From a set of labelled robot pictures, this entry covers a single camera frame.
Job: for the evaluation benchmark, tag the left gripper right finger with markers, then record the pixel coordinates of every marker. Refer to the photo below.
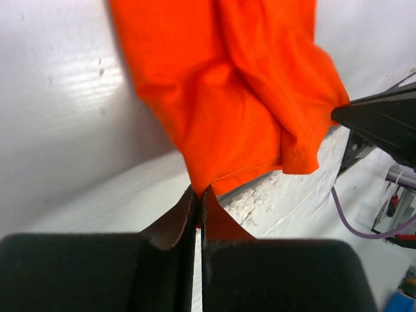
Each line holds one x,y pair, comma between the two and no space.
244,273

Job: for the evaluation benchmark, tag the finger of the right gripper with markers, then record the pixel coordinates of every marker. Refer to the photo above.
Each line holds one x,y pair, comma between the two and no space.
386,120

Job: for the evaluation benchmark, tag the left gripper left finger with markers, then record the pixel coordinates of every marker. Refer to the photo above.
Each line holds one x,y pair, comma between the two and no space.
151,270

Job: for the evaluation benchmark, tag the orange t shirt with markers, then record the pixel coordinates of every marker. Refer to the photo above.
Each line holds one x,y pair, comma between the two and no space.
240,87

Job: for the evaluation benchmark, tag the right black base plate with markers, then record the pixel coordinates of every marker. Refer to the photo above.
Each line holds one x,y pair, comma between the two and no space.
356,149

